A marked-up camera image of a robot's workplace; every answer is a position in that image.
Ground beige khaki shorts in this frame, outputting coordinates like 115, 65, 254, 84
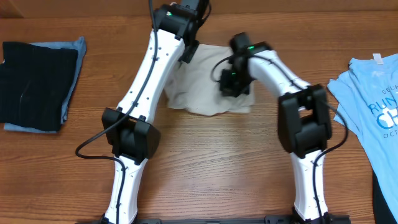
164, 44, 255, 116

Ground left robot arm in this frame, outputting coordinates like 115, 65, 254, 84
101, 0, 211, 223

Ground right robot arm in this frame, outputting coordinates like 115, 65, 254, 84
218, 32, 332, 223

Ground blue folded denim garment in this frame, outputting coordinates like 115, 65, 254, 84
3, 36, 88, 134

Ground light blue t-shirt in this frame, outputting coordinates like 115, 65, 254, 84
327, 54, 397, 222

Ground black folded garment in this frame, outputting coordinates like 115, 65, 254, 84
0, 41, 79, 133

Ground dark garment bottom right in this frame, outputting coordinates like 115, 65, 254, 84
373, 172, 397, 224

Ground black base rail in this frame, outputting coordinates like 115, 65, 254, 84
75, 215, 351, 224

